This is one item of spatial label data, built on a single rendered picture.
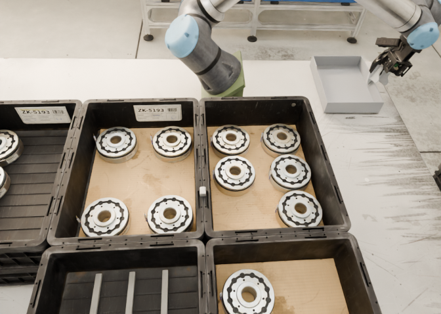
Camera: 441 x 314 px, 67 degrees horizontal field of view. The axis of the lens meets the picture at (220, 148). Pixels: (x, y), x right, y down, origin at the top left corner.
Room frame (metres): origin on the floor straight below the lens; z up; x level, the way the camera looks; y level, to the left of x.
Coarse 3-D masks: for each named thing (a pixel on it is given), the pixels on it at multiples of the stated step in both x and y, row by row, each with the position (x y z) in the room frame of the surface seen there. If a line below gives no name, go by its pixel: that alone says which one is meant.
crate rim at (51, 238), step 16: (80, 112) 0.58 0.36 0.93; (80, 128) 0.53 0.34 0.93; (64, 176) 0.39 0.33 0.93; (64, 192) 0.35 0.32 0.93; (48, 240) 0.24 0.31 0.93; (64, 240) 0.25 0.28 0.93; (80, 240) 0.25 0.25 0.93; (96, 240) 0.25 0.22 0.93; (112, 240) 0.25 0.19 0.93; (128, 240) 0.25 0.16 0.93; (144, 240) 0.26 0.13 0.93; (160, 240) 0.26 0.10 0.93
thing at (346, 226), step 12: (276, 96) 0.69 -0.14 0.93; (288, 96) 0.70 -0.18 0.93; (300, 96) 0.70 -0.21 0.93; (204, 108) 0.62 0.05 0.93; (204, 120) 0.58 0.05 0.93; (312, 120) 0.62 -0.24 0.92; (204, 132) 0.54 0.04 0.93; (204, 144) 0.51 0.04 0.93; (204, 156) 0.47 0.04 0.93; (324, 156) 0.50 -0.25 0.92; (204, 168) 0.43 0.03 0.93; (204, 180) 0.40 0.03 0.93; (336, 180) 0.43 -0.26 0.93; (336, 192) 0.40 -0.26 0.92; (204, 204) 0.34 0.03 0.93; (204, 216) 0.32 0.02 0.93; (348, 216) 0.34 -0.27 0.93; (204, 228) 0.29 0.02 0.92; (276, 228) 0.30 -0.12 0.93; (288, 228) 0.30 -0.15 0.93; (300, 228) 0.31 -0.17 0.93; (312, 228) 0.31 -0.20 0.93; (324, 228) 0.31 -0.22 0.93; (336, 228) 0.31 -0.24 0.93; (348, 228) 0.31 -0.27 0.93
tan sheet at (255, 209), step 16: (208, 128) 0.65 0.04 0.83; (256, 128) 0.66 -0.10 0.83; (208, 144) 0.59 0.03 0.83; (256, 144) 0.60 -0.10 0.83; (256, 160) 0.54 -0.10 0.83; (272, 160) 0.55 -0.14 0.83; (304, 160) 0.55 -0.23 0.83; (256, 176) 0.49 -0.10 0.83; (256, 192) 0.44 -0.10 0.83; (272, 192) 0.45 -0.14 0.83; (224, 208) 0.39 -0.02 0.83; (240, 208) 0.40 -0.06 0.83; (256, 208) 0.40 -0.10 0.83; (272, 208) 0.40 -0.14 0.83; (224, 224) 0.35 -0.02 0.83; (240, 224) 0.35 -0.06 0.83; (256, 224) 0.36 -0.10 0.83; (272, 224) 0.36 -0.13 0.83; (320, 224) 0.37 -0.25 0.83
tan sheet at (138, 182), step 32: (160, 128) 0.63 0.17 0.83; (192, 128) 0.64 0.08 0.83; (96, 160) 0.51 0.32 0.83; (128, 160) 0.51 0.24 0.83; (160, 160) 0.52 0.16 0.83; (192, 160) 0.53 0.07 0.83; (96, 192) 0.41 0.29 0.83; (128, 192) 0.42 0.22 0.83; (160, 192) 0.42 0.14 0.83; (192, 192) 0.43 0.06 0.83
